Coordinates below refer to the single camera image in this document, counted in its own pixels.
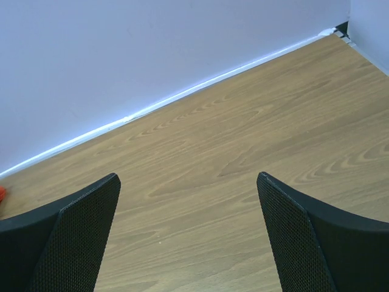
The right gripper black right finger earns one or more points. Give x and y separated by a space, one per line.
319 247

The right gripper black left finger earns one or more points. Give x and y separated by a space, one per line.
60 245

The orange folded shirt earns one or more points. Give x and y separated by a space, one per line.
2 193

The white wall base trim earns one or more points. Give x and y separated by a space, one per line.
127 119

